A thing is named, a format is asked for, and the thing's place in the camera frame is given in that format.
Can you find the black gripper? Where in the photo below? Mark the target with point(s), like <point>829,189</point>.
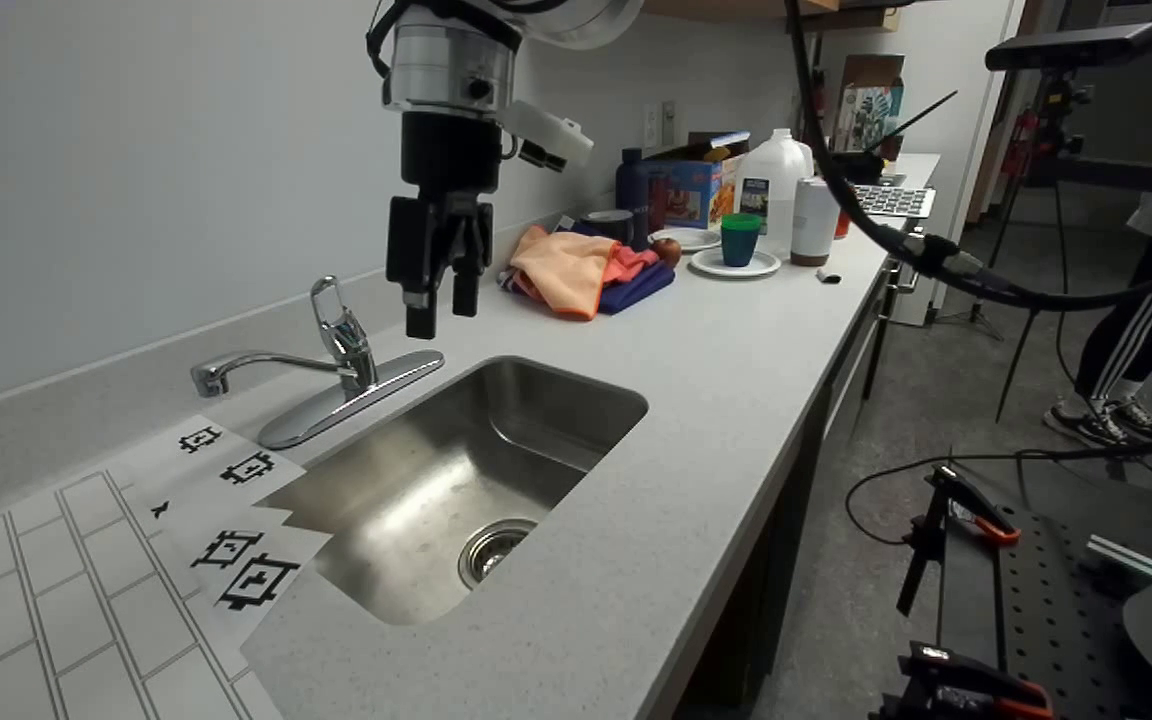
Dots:
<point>447,220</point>

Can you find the chrome sink faucet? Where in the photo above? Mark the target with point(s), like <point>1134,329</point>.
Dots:
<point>356,380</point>

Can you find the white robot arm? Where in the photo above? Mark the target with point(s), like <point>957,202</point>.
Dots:
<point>448,74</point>

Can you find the orange cloth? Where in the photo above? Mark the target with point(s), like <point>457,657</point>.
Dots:
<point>563,269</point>

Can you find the blue folded cloth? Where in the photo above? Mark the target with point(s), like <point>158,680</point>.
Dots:
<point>638,288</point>

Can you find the blue cardboard box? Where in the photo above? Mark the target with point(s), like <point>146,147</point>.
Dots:
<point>677,193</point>

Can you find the stainless steel sink basin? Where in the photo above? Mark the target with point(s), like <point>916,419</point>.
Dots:
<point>429,503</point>

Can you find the white plate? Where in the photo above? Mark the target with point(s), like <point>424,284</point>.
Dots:
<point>713,267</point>

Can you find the green and blue cup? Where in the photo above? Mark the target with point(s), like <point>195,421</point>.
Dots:
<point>736,237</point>

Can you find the white plastic jug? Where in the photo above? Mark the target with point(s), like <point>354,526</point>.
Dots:
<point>767,187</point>

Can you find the colourful box on shelf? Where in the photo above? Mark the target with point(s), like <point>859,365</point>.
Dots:
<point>869,100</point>

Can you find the white calibration sheet with markers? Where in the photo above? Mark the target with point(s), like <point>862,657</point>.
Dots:
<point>129,591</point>

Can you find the red black clamp upper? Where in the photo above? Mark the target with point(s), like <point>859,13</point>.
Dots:
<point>953,507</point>

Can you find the red black clamp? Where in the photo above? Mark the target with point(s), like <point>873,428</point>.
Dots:
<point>953,507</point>
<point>953,686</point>

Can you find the red black clamp lower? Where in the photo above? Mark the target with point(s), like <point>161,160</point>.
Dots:
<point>953,686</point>

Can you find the black perforated robot cart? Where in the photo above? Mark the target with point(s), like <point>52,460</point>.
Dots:
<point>1070,604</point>

